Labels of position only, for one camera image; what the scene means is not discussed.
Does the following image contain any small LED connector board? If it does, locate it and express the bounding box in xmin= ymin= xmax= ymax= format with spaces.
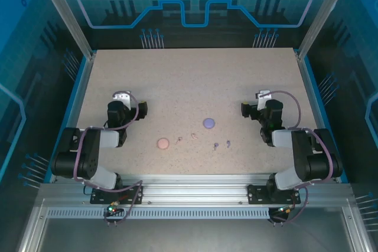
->
xmin=106 ymin=201 xmax=123 ymax=215
xmin=276 ymin=204 xmax=296 ymax=216

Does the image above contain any grey metal base sheet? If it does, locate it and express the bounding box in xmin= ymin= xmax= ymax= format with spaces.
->
xmin=38 ymin=218 xmax=355 ymax=252

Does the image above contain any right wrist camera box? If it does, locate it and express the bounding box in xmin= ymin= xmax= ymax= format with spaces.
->
xmin=255 ymin=89 xmax=271 ymax=111

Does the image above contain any aluminium side frame rail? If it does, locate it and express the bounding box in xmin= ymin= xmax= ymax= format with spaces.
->
xmin=295 ymin=48 xmax=349 ymax=184
xmin=47 ymin=51 xmax=97 ymax=184

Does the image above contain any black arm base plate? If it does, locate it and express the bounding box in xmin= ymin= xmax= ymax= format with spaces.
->
xmin=90 ymin=185 xmax=145 ymax=205
xmin=247 ymin=184 xmax=302 ymax=205

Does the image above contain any aluminium mounting rail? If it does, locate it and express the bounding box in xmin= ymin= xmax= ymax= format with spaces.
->
xmin=41 ymin=174 xmax=352 ymax=208

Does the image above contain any aluminium frame post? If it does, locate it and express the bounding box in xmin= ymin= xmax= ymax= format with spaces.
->
xmin=34 ymin=0 xmax=97 ymax=60
xmin=296 ymin=0 xmax=351 ymax=60

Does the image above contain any slotted grey cable duct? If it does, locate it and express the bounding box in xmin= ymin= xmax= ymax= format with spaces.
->
xmin=47 ymin=208 xmax=271 ymax=220

